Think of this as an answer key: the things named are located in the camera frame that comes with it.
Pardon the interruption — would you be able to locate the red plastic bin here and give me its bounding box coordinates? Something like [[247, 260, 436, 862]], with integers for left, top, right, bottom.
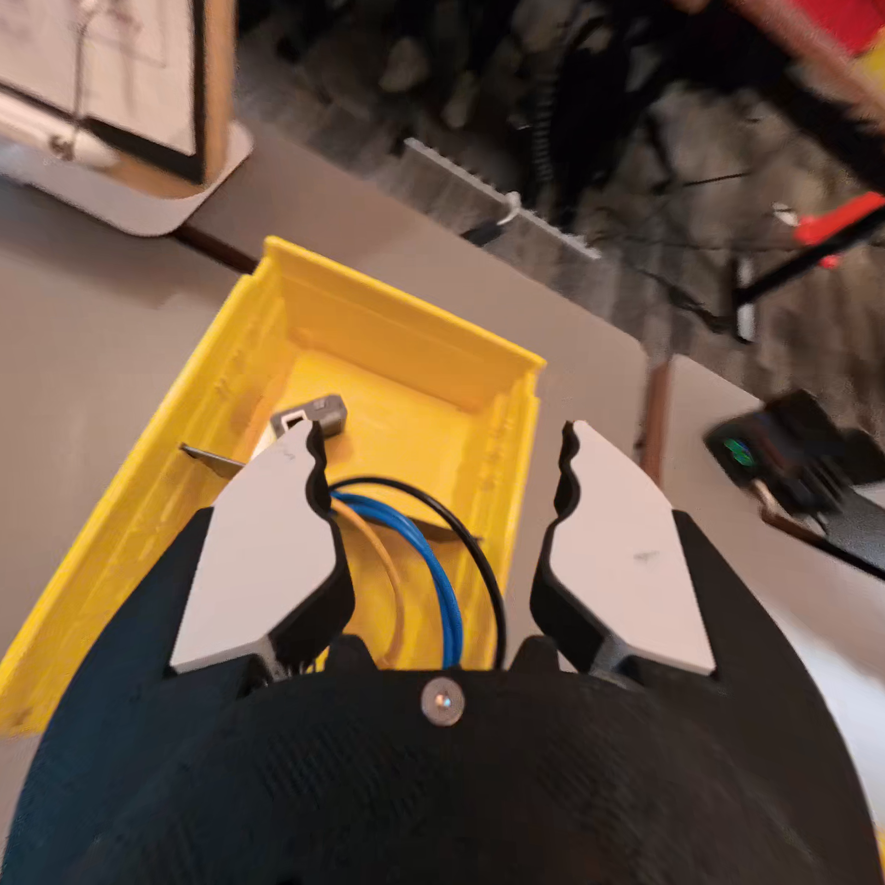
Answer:
[[788, 0, 885, 58]]

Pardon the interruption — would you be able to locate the wooden sign board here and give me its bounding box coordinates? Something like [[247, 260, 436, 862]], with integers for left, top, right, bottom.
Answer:
[[0, 0, 241, 201]]

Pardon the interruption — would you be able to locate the white stand base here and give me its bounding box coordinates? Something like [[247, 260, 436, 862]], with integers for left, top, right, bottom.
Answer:
[[0, 90, 254, 238]]

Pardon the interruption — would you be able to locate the black flat pad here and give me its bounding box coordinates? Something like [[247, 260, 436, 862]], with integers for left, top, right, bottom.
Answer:
[[761, 484, 885, 580]]

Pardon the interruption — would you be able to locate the black ethernet cable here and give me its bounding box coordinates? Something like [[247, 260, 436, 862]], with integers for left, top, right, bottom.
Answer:
[[330, 476, 510, 670]]

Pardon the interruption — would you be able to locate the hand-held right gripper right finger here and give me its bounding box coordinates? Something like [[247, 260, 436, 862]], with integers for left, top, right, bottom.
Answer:
[[529, 419, 716, 677]]

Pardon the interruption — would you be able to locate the wooden work table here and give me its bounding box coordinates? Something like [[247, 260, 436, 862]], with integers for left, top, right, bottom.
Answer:
[[674, 0, 885, 122]]

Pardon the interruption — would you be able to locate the red clamp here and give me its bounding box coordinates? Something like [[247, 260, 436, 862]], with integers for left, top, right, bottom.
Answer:
[[794, 192, 885, 271]]

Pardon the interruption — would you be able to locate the white ridged rail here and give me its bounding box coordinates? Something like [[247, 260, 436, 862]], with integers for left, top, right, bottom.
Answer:
[[403, 137, 604, 262]]

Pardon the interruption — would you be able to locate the yellow plastic bin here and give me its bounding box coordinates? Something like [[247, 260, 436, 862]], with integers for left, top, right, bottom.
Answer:
[[0, 235, 549, 737]]

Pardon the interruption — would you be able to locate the orange ethernet cable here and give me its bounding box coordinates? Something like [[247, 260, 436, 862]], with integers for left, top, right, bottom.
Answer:
[[332, 498, 410, 670]]

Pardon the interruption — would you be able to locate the black network splitter box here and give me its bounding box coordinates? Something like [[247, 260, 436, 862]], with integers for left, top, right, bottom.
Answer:
[[250, 393, 348, 460]]

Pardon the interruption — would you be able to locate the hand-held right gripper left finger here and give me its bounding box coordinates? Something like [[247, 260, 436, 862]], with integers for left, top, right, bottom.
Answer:
[[169, 418, 356, 677]]

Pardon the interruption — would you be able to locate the blue ethernet cable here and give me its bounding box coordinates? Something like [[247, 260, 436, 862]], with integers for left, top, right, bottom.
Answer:
[[332, 490, 466, 670]]

